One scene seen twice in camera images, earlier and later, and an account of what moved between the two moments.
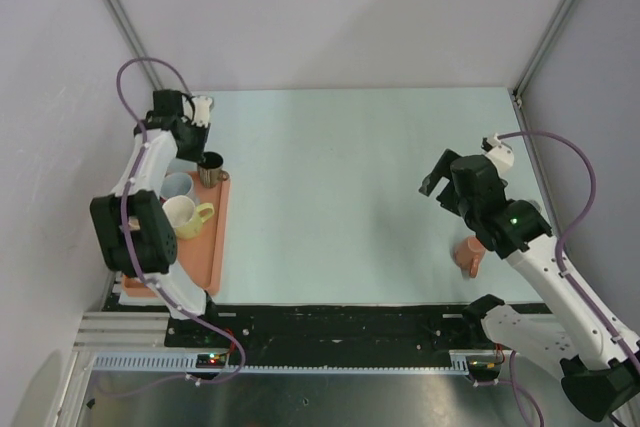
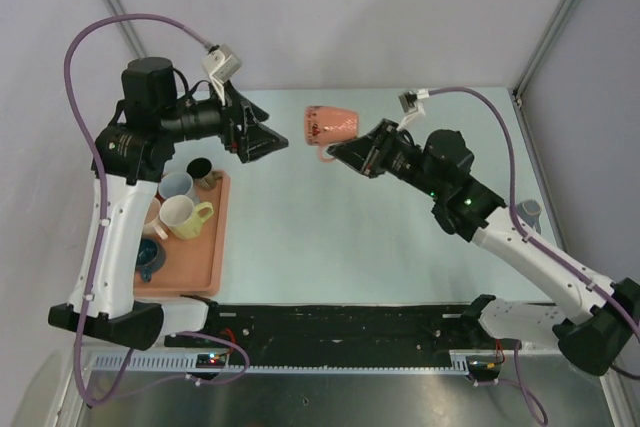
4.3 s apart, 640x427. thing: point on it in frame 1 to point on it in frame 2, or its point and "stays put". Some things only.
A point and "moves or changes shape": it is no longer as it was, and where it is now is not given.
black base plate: (372, 330) stays put
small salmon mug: (468, 253) to (325, 126)
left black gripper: (193, 156) to (257, 140)
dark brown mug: (209, 166) moves or changes shape
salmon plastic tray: (200, 257) stays put
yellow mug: (185, 217) stays put
